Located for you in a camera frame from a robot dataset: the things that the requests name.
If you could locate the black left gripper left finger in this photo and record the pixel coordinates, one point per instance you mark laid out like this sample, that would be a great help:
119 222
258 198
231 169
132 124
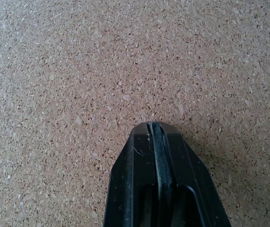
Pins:
130 179

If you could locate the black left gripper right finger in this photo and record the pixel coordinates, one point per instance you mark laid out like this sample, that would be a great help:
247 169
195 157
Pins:
186 175

